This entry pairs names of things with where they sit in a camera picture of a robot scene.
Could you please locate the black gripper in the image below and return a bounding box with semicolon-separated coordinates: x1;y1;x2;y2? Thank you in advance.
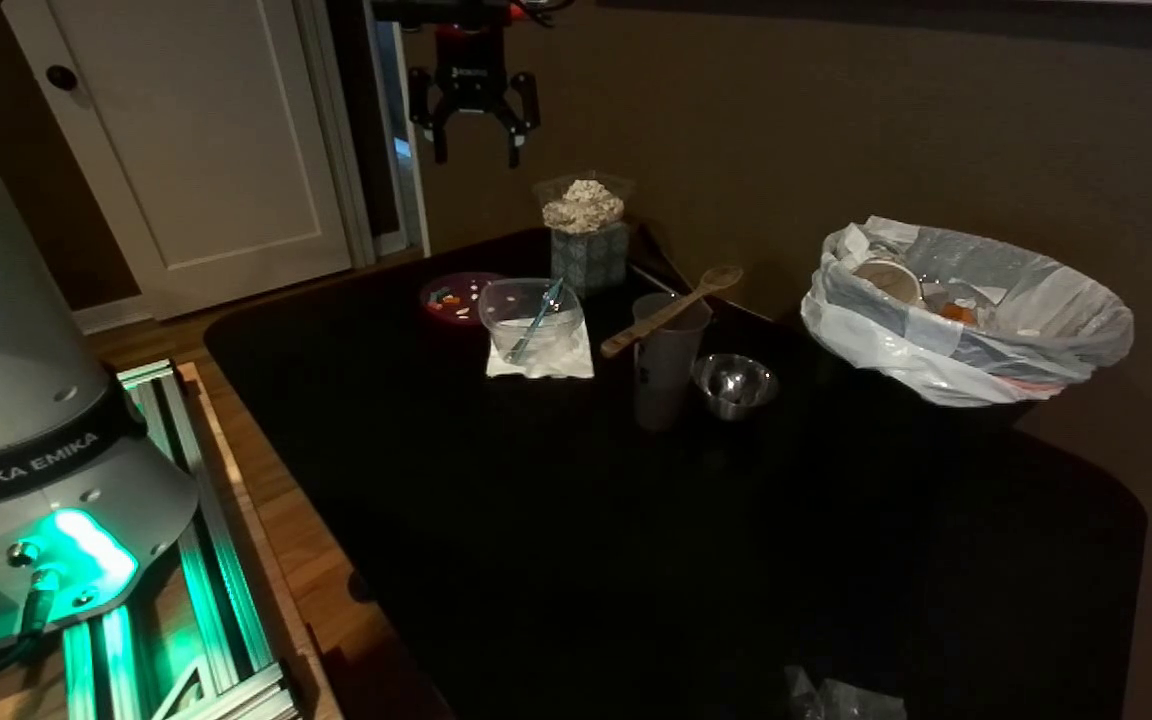
409;25;549;173

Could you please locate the clear plastic bowl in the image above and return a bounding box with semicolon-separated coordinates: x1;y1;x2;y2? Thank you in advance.
472;271;589;368

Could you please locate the white crumpled tissue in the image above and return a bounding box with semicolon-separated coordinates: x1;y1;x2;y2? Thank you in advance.
541;177;627;241

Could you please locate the red round plate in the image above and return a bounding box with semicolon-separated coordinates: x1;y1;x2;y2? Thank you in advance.
421;267;509;330

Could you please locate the pale blue plastic utensil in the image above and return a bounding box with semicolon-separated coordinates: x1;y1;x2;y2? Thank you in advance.
511;277;582;365

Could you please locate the white paper napkin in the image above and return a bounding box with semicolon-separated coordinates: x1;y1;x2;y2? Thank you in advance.
481;315;599;385

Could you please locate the white door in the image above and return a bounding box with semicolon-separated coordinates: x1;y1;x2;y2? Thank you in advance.
0;0;380;325

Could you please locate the small metal measuring cup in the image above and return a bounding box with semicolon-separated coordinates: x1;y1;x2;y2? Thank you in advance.
691;346;784;423

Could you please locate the brown paper trash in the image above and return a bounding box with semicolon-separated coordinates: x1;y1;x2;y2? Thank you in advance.
851;257;930;313

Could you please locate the wooden board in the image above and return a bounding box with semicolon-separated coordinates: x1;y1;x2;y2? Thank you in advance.
174;356;350;720

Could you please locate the white plastic trash bag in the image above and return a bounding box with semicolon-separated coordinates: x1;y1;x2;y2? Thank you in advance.
797;211;1142;412

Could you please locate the crumpled clear plastic wrapper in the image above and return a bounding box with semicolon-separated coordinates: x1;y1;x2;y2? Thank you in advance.
780;660;915;720

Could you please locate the white door frame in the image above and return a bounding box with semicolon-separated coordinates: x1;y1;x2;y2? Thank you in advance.
366;0;438;264

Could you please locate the aluminium extrusion frame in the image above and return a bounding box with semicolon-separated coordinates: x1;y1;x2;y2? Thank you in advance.
53;356;304;720

